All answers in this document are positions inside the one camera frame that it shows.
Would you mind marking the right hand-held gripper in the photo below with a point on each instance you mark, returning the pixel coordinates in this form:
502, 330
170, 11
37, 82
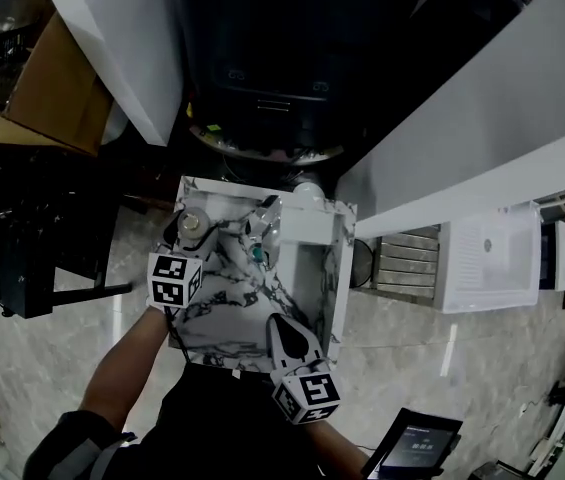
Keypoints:
312, 393

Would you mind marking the metal rack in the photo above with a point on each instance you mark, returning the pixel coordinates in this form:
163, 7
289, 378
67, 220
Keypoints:
407, 263

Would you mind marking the person's left forearm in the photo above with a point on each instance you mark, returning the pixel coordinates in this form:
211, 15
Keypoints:
127, 368

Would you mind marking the large white ceramic sink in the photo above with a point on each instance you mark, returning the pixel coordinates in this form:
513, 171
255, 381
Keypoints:
487, 278

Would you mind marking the black tablet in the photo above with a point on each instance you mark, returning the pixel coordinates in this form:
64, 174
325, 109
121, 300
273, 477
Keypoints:
412, 448

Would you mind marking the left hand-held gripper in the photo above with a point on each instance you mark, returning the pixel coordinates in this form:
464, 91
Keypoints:
172, 280

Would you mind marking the person's right forearm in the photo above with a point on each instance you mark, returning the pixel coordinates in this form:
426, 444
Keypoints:
337, 443

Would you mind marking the chrome faucet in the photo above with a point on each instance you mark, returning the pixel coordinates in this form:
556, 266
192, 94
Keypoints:
269, 213

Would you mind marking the white bucket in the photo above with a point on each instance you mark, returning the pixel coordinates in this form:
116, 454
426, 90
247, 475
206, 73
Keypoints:
116, 125

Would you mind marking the black metal frame table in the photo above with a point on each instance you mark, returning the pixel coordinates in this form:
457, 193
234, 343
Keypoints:
82, 290

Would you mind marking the small metal-lidded jar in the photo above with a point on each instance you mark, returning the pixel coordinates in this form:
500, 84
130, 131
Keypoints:
192, 222

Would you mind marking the black mesh wastebasket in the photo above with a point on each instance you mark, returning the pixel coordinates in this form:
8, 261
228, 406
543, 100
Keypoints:
362, 263

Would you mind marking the black plastic bag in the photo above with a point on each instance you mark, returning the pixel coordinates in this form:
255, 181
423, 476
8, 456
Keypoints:
47, 218

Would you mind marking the white gooseneck faucet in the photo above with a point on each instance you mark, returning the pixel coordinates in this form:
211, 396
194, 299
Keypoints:
557, 198

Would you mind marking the brown cardboard box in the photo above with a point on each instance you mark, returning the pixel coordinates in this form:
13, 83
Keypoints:
62, 93

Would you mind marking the dark green round object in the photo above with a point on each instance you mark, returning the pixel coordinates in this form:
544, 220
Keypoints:
258, 253

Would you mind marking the person's own body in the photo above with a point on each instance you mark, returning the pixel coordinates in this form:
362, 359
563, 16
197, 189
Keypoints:
222, 428

